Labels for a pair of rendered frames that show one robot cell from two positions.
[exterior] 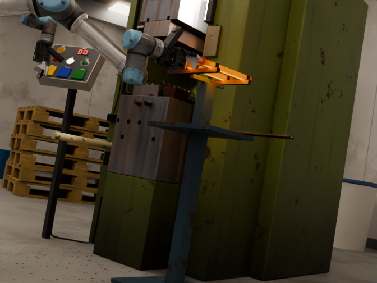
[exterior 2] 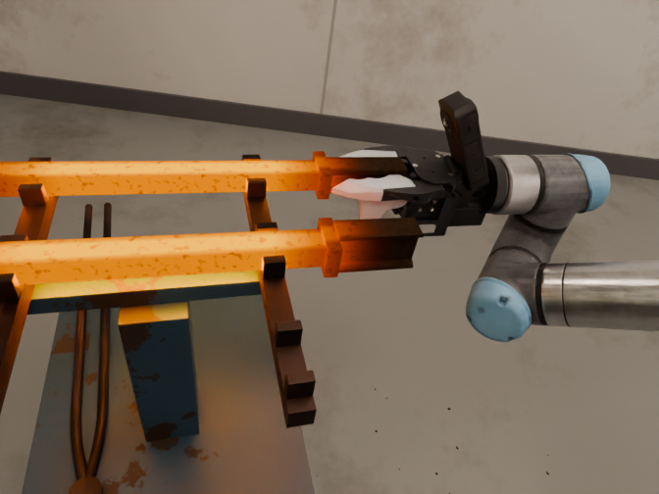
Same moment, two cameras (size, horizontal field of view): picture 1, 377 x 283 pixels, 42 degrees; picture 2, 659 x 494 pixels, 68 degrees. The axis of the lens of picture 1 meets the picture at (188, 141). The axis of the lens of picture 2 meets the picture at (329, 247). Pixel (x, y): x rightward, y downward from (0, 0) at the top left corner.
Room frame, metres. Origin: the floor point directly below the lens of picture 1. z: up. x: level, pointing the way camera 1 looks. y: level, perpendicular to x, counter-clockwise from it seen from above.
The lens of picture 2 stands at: (2.45, 0.21, 1.31)
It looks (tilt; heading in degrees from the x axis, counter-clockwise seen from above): 41 degrees down; 204
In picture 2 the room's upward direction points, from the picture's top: 10 degrees clockwise
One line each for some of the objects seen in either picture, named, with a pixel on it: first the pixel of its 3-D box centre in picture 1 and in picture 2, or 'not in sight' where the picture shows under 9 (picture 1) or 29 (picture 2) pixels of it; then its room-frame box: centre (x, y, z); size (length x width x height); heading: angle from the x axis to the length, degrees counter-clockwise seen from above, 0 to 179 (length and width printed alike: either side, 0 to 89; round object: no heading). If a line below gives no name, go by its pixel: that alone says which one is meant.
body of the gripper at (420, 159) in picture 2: (170, 55); (444, 190); (1.92, 0.13, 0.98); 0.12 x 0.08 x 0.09; 132
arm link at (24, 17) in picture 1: (33, 20); not in sight; (2.72, 0.97, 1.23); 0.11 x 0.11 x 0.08; 36
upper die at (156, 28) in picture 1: (179, 40); not in sight; (2.94, 0.15, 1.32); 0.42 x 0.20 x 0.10; 141
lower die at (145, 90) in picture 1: (169, 98); not in sight; (2.94, 0.15, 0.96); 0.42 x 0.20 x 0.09; 141
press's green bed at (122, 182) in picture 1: (156, 220); not in sight; (2.92, 0.11, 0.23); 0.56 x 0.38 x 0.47; 141
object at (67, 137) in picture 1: (83, 141); not in sight; (2.93, 0.61, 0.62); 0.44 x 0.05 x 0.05; 141
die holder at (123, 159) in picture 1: (170, 142); not in sight; (2.92, 0.11, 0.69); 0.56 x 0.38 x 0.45; 141
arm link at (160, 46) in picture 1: (155, 48); (503, 183); (1.87, 0.18, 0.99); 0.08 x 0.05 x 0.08; 42
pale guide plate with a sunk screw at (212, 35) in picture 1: (212, 41); not in sight; (2.68, -0.04, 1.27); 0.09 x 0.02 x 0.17; 51
